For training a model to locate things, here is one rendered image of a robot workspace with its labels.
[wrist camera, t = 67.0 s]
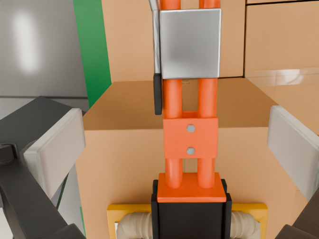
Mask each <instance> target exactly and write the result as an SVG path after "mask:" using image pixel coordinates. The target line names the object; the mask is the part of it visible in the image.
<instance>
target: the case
mask: <svg viewBox="0 0 319 239"><path fill-rule="evenodd" d="M275 105H279V104H277V103H276V102H275V101H274V100H273V99H271V98H270V97H269V96H268V95H267V94H265V93H264V92H263V91H262V90H260V89H259V88H258V87H257V86H256V85H254V84H253V83H252V82H251V81H249V80H248V79H247V78H228V79H217V109H216V117H217V118H218V143H217V158H215V172H218V173H219V175H220V178H221V179H225V181H226V184H227V193H230V196H231V199H232V203H264V204H266V205H267V207H268V219H267V228H266V237H265V239H275V238H276V236H277V235H278V233H279V232H280V231H281V229H282V228H283V226H284V225H285V224H288V225H291V221H292V214H293V207H294V201H295V194H296V187H297V186H296V184H295V183H294V182H293V180H292V179H291V178H290V176H289V175H288V173H287V172H286V171H285V169H284V168H283V167H282V165H281V164H280V162H279V161H278V160H277V158H276V157H275V156H274V154H273V153H272V152H271V150H270V149H269V148H268V146H267V136H268V127H269V118H270V109H271V107H272V106H275ZM182 111H198V79H194V80H182ZM83 124H84V135H85V143H86V147H85V148H84V150H83V151H82V153H81V155H80V156H79V158H78V159H77V160H76V162H75V167H76V174H77V180H78V186H79V193H80V199H81V206H82V212H83V218H84V227H85V233H86V239H110V236H109V228H108V220H107V211H106V210H107V207H108V205H110V204H151V195H152V194H153V190H152V185H153V180H158V179H159V173H165V158H164V135H163V107H162V114H161V115H155V109H154V88H153V81H125V82H113V83H112V84H111V86H110V87H109V88H108V89H107V90H106V91H105V92H104V93H103V95H102V96H101V97H100V98H99V99H98V100H97V101H96V103H95V104H94V105H93V106H92V107H91V108H90V109H89V110H88V112H87V113H86V114H85V115H84V116H83ZM183 173H197V158H183Z"/></svg>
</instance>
